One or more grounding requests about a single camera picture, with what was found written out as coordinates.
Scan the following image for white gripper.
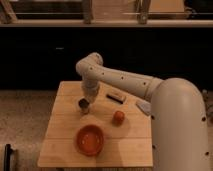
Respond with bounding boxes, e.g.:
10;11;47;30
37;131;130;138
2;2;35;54
82;80;100;102

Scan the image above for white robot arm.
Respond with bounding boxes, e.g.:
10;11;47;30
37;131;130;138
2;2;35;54
75;53;211;171

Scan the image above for metal cup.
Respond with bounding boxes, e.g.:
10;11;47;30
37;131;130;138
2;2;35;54
78;98;89;114

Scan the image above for dark rectangular sponge block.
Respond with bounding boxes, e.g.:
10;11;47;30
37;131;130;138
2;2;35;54
106;92;126;104

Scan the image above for red tomato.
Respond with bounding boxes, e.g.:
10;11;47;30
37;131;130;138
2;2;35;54
113;111;125;124

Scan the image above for wooden table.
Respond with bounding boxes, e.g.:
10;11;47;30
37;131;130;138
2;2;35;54
38;81;153;168

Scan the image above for orange bowl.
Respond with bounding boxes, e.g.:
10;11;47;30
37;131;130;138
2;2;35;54
75;124;105;156

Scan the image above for grey cloth piece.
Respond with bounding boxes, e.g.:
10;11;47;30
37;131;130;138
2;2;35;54
136;100;151;116

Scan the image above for black object at floor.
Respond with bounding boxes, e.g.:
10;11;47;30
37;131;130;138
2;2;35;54
3;144;13;171

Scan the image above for wooden shelf rail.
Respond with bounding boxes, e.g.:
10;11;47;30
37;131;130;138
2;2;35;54
0;20;213;28

